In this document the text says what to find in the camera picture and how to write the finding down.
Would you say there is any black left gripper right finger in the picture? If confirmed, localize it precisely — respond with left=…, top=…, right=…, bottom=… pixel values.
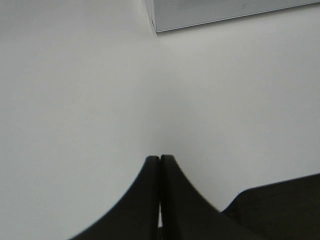
left=160, top=155, right=225, bottom=240

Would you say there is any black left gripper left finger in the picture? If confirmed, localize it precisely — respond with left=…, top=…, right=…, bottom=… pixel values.
left=73, top=156, right=160, bottom=240

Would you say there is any white microwave door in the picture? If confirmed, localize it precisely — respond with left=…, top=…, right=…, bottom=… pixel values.
left=150, top=0, right=320, bottom=33

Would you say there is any white microwave oven body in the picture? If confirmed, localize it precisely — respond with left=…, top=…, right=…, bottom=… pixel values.
left=143, top=0, right=320, bottom=33

